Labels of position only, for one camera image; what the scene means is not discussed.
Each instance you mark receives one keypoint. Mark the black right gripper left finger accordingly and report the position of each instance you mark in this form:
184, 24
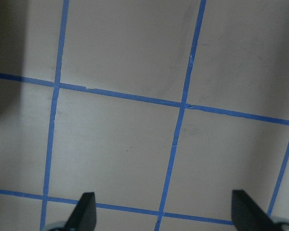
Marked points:
83, 217

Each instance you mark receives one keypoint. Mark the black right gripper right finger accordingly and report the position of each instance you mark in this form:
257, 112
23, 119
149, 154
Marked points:
246, 215

